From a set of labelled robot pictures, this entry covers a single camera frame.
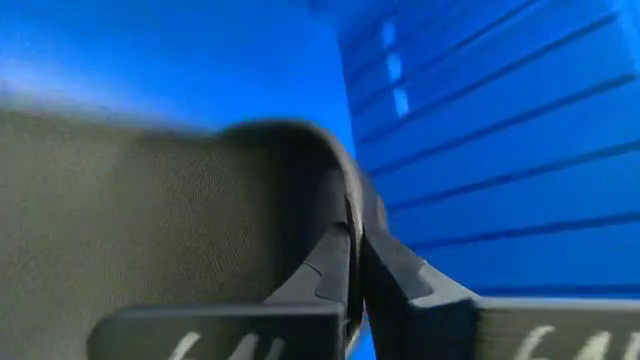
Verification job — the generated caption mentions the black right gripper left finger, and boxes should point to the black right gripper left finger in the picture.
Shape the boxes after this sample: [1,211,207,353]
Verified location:
[86,223,352,360]

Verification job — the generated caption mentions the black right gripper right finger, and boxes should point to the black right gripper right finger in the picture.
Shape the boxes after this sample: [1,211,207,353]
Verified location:
[360,232,640,360]

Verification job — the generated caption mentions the black foam slide sandal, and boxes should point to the black foam slide sandal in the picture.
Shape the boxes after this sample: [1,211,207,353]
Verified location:
[0,94,390,360]

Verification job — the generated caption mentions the blue plastic bin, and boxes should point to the blue plastic bin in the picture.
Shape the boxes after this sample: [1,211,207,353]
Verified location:
[0,0,640,360]

